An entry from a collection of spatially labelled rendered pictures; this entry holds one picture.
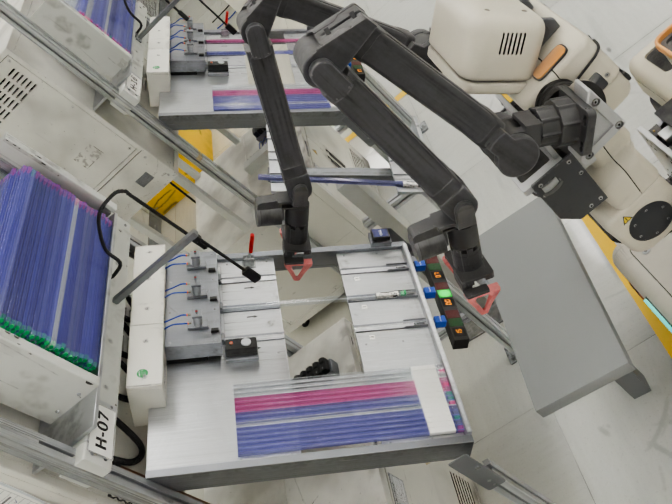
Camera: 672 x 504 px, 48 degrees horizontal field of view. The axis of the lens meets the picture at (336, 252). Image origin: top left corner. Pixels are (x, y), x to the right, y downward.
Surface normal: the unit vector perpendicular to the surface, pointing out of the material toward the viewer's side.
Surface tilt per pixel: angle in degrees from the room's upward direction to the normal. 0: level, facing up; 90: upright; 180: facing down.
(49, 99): 90
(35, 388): 90
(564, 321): 0
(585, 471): 0
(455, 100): 90
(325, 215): 90
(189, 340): 43
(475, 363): 0
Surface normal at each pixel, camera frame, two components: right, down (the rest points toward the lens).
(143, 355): 0.04, -0.76
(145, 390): 0.15, 0.65
